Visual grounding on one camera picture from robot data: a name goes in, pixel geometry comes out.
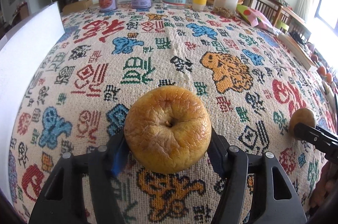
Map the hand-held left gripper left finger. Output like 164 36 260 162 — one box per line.
29 131 132 224

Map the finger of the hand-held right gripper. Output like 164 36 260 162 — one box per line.
293 122 338 165

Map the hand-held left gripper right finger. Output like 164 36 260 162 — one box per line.
206 126 308 224

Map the green-brown kiwi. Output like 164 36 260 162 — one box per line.
289 108 316 138

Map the wrinkled yellow apple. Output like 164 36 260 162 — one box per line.
124 86 212 174

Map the white cardboard box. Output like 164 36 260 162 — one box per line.
0 1 66 210

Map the fruit basket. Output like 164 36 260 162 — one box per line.
310 53 338 90

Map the orange cover book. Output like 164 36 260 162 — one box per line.
277 33 316 72

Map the printed woven tablecloth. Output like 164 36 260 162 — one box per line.
8 2 338 224

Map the pink snack bag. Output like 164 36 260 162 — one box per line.
236 4 275 30

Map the pile of walnuts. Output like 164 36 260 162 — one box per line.
213 6 235 18

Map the small yellow-lid jar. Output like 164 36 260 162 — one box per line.
192 0 207 12

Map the brown cardboard box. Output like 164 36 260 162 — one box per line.
62 0 93 14

